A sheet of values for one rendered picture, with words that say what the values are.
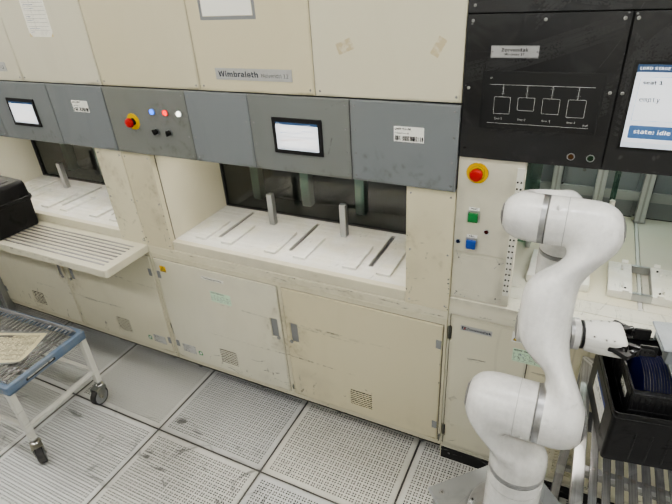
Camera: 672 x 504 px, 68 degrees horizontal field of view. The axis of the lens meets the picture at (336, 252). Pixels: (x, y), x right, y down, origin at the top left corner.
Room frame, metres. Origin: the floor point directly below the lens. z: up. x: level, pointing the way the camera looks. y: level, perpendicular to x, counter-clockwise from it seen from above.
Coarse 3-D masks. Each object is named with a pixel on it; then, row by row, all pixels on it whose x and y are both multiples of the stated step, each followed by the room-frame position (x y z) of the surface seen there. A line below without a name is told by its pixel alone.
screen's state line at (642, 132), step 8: (632, 128) 1.27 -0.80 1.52; (640, 128) 1.26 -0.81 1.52; (648, 128) 1.25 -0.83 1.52; (656, 128) 1.25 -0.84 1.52; (664, 128) 1.24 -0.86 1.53; (632, 136) 1.27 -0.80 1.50; (640, 136) 1.26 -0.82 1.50; (648, 136) 1.25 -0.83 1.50; (656, 136) 1.24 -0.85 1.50; (664, 136) 1.24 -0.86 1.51
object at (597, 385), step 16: (592, 368) 1.10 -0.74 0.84; (592, 384) 1.07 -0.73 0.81; (608, 384) 0.95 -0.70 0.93; (592, 400) 1.03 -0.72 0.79; (608, 400) 0.91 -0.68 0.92; (608, 416) 0.89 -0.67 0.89; (624, 416) 0.85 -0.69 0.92; (640, 416) 0.84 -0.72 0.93; (608, 432) 0.86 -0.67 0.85; (624, 432) 0.85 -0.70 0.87; (640, 432) 0.84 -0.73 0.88; (656, 432) 0.83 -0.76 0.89; (608, 448) 0.86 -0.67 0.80; (624, 448) 0.84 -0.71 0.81; (640, 448) 0.83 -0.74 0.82; (656, 448) 0.82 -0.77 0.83; (640, 464) 0.83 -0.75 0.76; (656, 464) 0.82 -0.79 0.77
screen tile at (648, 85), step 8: (640, 80) 1.27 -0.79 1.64; (648, 80) 1.27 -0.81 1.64; (656, 80) 1.26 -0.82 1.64; (664, 80) 1.25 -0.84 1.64; (640, 88) 1.27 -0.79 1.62; (648, 88) 1.26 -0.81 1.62; (656, 88) 1.26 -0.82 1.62; (664, 88) 1.25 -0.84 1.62; (640, 104) 1.27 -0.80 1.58; (648, 104) 1.26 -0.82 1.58; (640, 112) 1.27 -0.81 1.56; (648, 112) 1.26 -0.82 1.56; (656, 112) 1.25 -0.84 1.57; (664, 112) 1.24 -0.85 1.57; (640, 120) 1.26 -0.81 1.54; (648, 120) 1.26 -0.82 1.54; (656, 120) 1.25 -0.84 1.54; (664, 120) 1.24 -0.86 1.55
